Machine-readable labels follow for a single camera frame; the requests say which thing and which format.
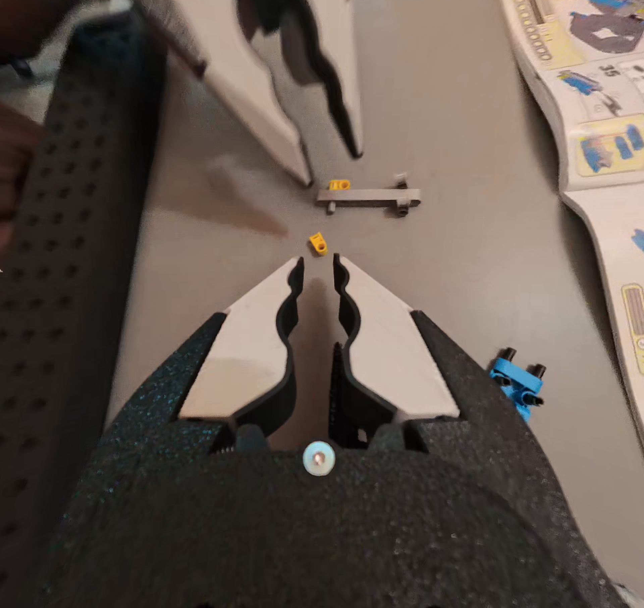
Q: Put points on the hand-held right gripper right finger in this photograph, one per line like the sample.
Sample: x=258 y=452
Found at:
x=397 y=361

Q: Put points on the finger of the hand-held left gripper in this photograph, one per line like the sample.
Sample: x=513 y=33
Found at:
x=337 y=39
x=221 y=34

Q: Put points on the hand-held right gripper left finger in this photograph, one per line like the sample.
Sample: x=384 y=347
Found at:
x=236 y=361

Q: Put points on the yellow connector piece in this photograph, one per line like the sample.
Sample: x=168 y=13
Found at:
x=318 y=243
x=339 y=184

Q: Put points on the short grey connector piece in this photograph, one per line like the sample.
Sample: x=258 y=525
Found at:
x=400 y=180

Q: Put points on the long grey building beam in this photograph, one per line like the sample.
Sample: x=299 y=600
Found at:
x=367 y=198

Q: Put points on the blue panel with black pins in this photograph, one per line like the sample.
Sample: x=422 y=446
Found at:
x=518 y=381

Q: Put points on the black perforated pad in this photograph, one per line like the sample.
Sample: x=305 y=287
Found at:
x=75 y=265

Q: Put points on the instruction booklet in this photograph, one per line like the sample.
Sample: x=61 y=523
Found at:
x=603 y=114

